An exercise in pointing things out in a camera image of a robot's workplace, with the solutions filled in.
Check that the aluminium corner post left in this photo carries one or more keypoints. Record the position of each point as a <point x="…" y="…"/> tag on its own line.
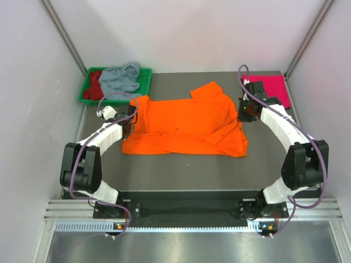
<point x="53" y="15"/>

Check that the slotted cable duct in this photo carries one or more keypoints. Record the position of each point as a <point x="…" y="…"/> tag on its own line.
<point x="113" y="227"/>

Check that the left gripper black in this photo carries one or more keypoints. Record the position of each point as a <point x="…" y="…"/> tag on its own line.
<point x="126" y="136"/>

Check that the orange t shirt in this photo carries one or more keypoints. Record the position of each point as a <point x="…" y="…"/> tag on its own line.
<point x="204" y="124"/>

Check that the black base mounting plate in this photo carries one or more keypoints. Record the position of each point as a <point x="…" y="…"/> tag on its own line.
<point x="236" y="203"/>

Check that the dark red t shirt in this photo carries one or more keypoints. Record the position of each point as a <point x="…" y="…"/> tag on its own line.
<point x="94" y="91"/>

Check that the folded pink t shirt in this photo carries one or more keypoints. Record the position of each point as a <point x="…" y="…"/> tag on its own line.
<point x="274" y="85"/>

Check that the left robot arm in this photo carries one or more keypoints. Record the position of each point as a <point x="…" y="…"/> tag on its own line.
<point x="81" y="169"/>

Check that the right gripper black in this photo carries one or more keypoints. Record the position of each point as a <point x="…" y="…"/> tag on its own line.
<point x="241" y="116"/>

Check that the aluminium corner post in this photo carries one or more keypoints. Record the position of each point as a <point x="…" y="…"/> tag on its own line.
<point x="53" y="15"/>
<point x="313" y="29"/>

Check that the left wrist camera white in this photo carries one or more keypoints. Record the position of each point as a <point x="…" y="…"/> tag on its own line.
<point x="107" y="113"/>

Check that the aluminium corner post right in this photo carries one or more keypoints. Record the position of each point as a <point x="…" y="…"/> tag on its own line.
<point x="313" y="29"/>

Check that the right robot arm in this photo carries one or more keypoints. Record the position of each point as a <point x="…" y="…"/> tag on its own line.
<point x="306" y="161"/>

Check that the aluminium front rail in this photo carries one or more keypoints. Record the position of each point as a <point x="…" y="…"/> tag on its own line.
<point x="69" y="209"/>

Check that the green plastic bin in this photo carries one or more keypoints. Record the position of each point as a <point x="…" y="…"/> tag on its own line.
<point x="144" y="80"/>

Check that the grey-blue t shirt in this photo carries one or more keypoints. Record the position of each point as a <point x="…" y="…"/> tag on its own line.
<point x="123" y="79"/>

